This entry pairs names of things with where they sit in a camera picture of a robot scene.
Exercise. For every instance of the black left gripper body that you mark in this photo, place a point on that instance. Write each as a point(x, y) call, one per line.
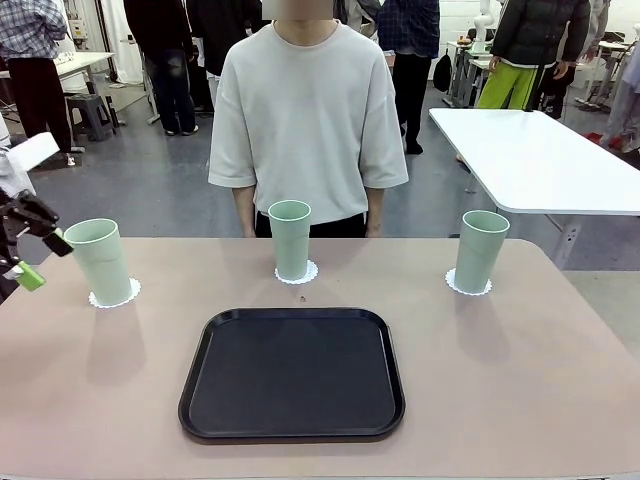
point(7, 225)

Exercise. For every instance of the green left gripper finger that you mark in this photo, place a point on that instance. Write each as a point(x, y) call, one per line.
point(30, 279)
point(42, 220)

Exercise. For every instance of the mint green tall cup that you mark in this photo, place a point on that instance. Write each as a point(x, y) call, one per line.
point(480, 255)
point(100, 265)
point(290, 240)

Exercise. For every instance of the white paper doily coaster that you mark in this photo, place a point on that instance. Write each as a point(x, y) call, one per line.
point(314, 274)
point(135, 291)
point(450, 281)

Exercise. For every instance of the person's right forearm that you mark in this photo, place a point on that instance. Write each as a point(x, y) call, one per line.
point(245, 212)

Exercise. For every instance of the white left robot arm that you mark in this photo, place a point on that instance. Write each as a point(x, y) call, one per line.
point(30, 152)

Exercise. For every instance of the person's left forearm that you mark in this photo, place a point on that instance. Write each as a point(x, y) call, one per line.
point(376, 212)

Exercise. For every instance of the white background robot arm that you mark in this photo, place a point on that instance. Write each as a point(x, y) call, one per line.
point(484, 25)

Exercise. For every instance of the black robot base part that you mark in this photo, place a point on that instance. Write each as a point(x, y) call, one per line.
point(4, 292)

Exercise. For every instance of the grey plastic step stool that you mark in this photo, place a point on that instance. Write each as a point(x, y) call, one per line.
point(90, 112)

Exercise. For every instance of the white background desk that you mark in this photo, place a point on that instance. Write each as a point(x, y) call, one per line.
point(85, 62)

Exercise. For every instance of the person in plaid shirt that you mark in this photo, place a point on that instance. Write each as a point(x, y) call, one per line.
point(30, 25)

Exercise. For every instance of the person in black jacket jeans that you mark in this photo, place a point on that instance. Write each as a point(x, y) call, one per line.
point(160, 30)

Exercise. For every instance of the person in black top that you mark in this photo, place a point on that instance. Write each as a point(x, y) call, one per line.
point(220, 35)

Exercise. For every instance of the black plastic serving tray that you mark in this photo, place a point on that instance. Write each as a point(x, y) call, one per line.
point(295, 380)

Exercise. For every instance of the person in beige sweater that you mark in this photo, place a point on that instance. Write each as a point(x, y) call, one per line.
point(307, 110)

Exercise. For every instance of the person in grey beige jacket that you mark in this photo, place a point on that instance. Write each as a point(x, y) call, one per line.
point(357, 15)

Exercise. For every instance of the brown fronted background desk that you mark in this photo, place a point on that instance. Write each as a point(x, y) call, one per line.
point(389, 57)

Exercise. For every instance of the person in blue checked shirt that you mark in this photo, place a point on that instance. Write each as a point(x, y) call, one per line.
point(407, 30)

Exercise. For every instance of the black backpack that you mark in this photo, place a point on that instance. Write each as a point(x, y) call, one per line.
point(442, 72)

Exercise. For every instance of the grey framed background desk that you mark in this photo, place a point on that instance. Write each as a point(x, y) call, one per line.
point(462, 75)

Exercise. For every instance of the white folding table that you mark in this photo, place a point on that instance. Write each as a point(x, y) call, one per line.
point(540, 160)

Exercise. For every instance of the black tripod pole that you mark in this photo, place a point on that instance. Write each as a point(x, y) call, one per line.
point(536, 90)

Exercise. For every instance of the person in black puffer jacket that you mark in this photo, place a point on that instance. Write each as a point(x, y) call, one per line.
point(540, 30)

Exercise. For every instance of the white desk with chair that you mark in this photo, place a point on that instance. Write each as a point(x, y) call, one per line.
point(600, 50)

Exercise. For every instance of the person in light grey clothes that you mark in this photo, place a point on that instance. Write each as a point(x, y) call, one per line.
point(627, 105)

